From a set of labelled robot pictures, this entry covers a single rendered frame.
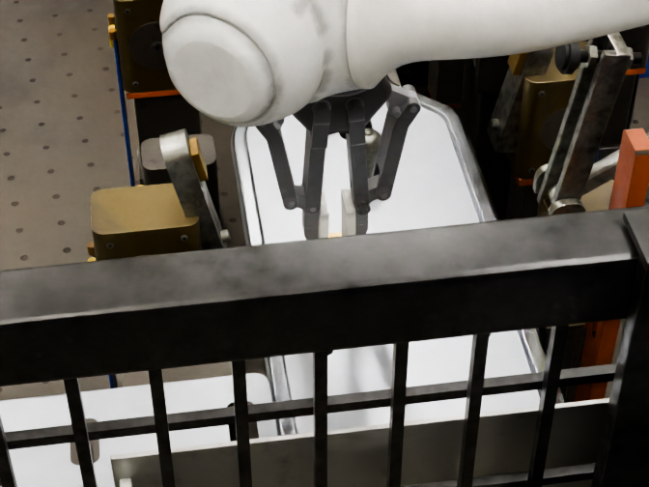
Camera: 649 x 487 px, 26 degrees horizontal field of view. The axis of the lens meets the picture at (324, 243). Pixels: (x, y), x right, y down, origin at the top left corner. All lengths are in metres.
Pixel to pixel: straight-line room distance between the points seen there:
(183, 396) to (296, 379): 0.09
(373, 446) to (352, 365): 0.63
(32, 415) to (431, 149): 0.46
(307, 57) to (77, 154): 1.06
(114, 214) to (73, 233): 0.51
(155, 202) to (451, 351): 0.28
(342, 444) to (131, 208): 0.73
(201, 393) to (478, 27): 0.43
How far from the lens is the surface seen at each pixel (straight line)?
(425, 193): 1.28
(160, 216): 1.19
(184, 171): 1.16
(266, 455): 0.49
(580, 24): 0.82
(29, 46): 2.03
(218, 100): 0.80
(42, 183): 1.79
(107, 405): 1.11
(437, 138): 1.34
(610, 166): 1.18
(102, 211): 1.20
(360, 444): 0.49
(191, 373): 1.15
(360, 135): 1.08
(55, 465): 1.08
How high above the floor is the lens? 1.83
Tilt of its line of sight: 43 degrees down
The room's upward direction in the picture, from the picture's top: straight up
